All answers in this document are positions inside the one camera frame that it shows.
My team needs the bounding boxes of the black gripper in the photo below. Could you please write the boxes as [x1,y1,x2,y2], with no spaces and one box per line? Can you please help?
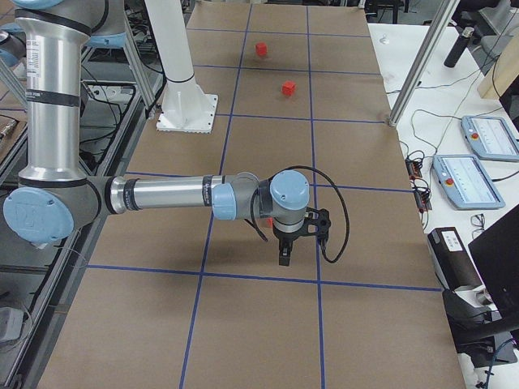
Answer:
[273,207,331,267]

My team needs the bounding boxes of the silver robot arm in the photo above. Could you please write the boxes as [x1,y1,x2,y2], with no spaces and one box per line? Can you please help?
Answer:
[3,1,331,266]

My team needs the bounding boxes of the black box with label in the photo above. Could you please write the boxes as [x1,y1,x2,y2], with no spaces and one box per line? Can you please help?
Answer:
[427,227,483,291]

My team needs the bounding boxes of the near teach pendant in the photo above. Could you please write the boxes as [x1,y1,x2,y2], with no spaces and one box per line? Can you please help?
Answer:
[432,154,505,210]

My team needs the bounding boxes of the teach pendant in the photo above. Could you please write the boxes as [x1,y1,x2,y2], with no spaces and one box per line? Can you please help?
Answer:
[432,154,505,210]
[461,116,518,162]

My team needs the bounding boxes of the eyeglasses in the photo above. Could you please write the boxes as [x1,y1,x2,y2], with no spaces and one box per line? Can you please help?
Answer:
[470,213,486,239]

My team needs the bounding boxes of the black monitor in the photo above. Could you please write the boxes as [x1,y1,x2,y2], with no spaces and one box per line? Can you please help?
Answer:
[469,206,518,317]

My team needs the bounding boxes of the far teach pendant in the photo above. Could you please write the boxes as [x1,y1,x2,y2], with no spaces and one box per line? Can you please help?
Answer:
[461,116,518,162]

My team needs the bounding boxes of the black water bottle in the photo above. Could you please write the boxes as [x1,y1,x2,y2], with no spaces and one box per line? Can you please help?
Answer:
[444,27,474,68]

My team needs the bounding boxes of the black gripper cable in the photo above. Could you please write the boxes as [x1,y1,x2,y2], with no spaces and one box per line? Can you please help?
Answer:
[247,165,351,263]

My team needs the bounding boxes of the white camera stand post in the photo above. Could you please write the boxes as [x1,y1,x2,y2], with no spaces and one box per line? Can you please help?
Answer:
[145,0,218,134]

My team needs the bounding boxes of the aluminium side frame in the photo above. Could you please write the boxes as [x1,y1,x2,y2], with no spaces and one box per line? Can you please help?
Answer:
[1,35,161,388]

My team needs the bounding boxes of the aluminium frame post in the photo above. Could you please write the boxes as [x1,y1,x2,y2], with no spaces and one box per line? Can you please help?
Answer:
[387,0,460,127]

